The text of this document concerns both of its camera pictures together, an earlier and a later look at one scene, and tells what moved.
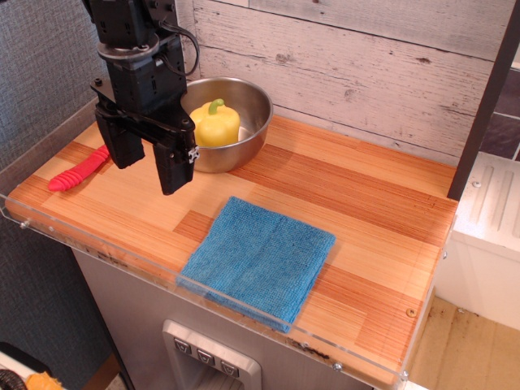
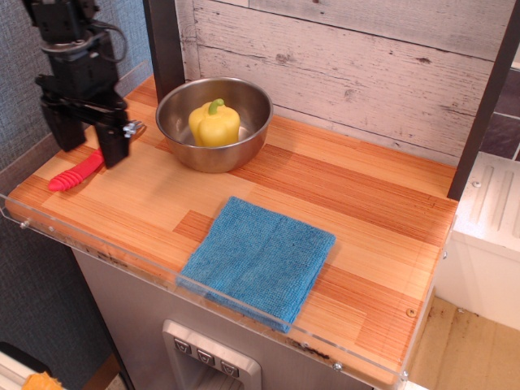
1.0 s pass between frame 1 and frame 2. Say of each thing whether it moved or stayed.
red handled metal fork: stayed
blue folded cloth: stayed
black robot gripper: moved
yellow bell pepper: stayed
